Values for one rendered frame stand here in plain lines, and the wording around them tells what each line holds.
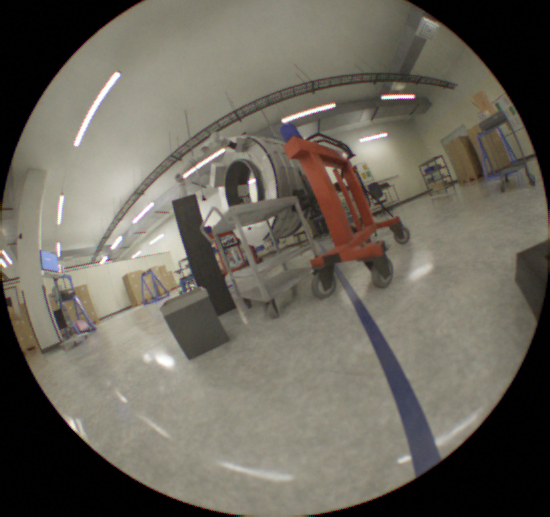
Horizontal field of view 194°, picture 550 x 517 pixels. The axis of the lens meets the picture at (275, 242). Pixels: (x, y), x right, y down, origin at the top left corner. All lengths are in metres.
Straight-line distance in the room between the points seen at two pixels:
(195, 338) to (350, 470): 0.84
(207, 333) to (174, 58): 4.12
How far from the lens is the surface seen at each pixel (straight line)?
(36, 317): 4.88
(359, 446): 0.43
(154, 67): 4.03
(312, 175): 1.04
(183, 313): 0.89
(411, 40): 5.34
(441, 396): 0.47
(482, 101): 3.01
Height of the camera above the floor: 0.42
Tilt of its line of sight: level
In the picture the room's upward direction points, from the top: 21 degrees counter-clockwise
